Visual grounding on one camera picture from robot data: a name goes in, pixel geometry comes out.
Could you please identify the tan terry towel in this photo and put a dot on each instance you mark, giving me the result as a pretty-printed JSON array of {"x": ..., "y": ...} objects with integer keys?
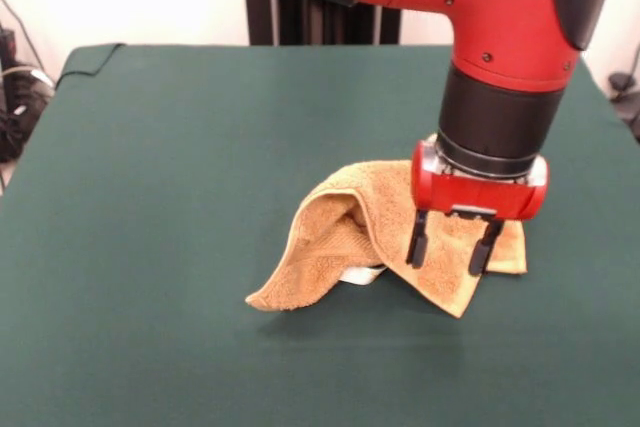
[{"x": 380, "y": 207}]

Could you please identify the black and red power strip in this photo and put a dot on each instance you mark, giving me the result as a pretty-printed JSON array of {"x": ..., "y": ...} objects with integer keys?
[{"x": 7, "y": 42}]

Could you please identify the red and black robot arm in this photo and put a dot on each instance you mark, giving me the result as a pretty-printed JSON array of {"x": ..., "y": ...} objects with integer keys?
[{"x": 500, "y": 22}]

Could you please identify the black power adapter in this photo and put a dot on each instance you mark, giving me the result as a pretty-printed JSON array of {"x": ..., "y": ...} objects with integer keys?
[{"x": 620, "y": 81}]

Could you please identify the dark green tablecloth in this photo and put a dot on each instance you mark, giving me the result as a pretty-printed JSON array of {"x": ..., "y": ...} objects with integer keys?
[{"x": 150, "y": 247}]

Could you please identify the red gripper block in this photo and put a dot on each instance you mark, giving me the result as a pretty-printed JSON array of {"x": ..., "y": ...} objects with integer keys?
[{"x": 475, "y": 194}]

